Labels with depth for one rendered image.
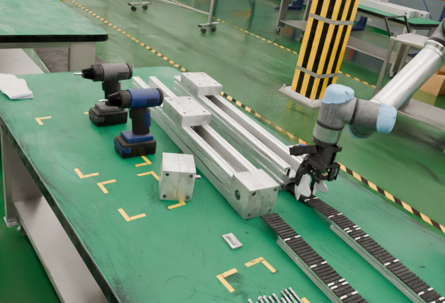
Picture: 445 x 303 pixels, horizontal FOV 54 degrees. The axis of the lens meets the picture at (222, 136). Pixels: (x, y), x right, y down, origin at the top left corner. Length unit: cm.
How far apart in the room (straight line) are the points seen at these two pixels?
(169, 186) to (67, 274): 74
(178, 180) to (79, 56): 181
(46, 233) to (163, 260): 103
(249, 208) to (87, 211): 42
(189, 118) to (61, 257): 80
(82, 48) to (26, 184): 106
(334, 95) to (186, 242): 53
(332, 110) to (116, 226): 63
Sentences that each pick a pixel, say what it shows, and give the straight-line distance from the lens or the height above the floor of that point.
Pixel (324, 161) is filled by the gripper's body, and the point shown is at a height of 94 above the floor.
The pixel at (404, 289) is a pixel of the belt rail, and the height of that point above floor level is 79.
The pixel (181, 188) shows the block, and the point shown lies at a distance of 122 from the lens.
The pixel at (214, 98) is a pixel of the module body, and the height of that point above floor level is 85.
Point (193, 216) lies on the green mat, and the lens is 119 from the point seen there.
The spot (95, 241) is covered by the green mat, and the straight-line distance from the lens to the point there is 109.
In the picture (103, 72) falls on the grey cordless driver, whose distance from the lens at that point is 154.
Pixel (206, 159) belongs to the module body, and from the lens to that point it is 134.
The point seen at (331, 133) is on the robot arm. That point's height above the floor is 103.
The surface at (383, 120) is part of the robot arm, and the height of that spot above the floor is 110.
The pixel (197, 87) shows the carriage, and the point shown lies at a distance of 175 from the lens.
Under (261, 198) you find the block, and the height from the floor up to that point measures 84.
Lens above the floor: 148
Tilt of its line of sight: 25 degrees down
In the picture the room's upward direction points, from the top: 10 degrees clockwise
